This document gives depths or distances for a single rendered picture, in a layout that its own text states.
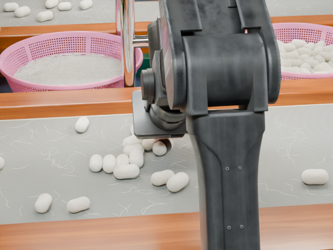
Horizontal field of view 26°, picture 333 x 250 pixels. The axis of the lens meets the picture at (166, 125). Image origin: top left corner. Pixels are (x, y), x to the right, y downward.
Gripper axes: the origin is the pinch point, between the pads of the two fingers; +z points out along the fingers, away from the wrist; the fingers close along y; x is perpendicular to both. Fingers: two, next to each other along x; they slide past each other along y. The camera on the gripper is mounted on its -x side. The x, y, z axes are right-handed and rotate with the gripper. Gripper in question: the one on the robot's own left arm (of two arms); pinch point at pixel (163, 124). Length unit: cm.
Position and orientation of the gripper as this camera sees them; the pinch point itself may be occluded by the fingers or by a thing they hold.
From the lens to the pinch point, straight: 111.6
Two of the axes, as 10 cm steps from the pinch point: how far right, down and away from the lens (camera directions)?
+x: 0.7, 9.8, -2.1
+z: -0.8, 2.1, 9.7
